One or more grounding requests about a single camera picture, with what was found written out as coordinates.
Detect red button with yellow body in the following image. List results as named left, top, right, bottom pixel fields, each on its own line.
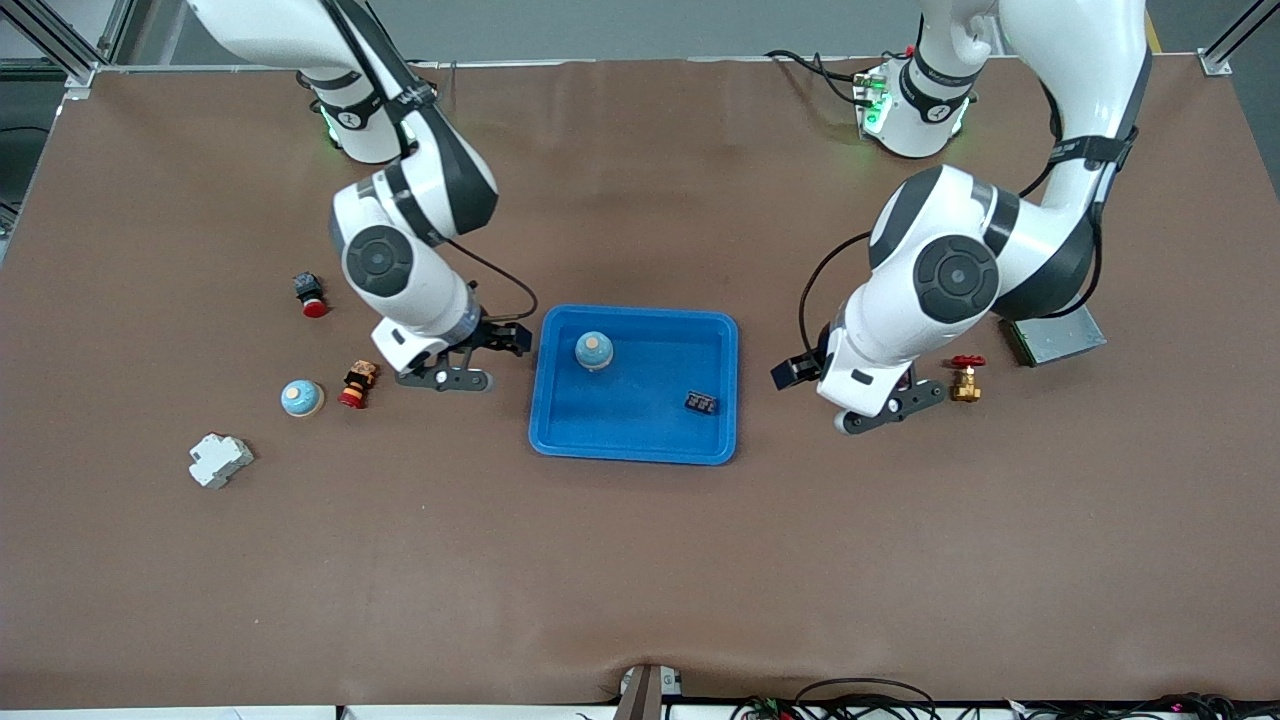
left=337, top=361, right=379, bottom=410

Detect blue plastic tray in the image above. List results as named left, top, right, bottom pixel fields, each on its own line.
left=528, top=304, right=740, bottom=467

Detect brown table cover sheet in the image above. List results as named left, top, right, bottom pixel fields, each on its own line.
left=0, top=55, right=1280, bottom=711

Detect grey metal power supply box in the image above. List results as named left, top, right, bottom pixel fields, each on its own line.
left=1000, top=305, right=1108, bottom=368

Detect white circuit breaker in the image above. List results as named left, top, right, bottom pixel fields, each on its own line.
left=188, top=432, right=255, bottom=490

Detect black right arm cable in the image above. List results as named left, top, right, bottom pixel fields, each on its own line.
left=440, top=237, right=539, bottom=321

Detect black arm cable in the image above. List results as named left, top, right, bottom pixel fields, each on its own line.
left=797, top=232, right=873, bottom=361
left=440, top=237, right=539, bottom=321

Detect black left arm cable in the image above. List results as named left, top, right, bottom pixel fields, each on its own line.
left=797, top=232, right=873, bottom=361

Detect black base cables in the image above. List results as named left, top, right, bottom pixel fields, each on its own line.
left=765, top=48, right=871, bottom=106

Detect black cable bundle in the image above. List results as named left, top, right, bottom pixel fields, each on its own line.
left=730, top=678, right=1280, bottom=720

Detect grey table edge mount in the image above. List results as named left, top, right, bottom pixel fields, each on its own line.
left=615, top=664, right=683, bottom=720

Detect aluminium frame post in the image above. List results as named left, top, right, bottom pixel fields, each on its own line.
left=1200, top=0, right=1280, bottom=76
left=0, top=0, right=136, bottom=101

